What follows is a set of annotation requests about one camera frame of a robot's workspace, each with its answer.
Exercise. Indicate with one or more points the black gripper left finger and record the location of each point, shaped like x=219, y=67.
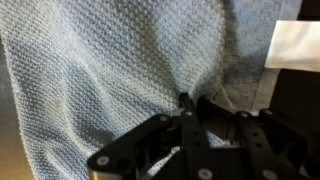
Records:
x=193, y=140

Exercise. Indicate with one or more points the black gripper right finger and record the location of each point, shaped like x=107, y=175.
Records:
x=260, y=146

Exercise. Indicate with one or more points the blue cloth with white tag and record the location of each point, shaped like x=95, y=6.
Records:
x=116, y=60

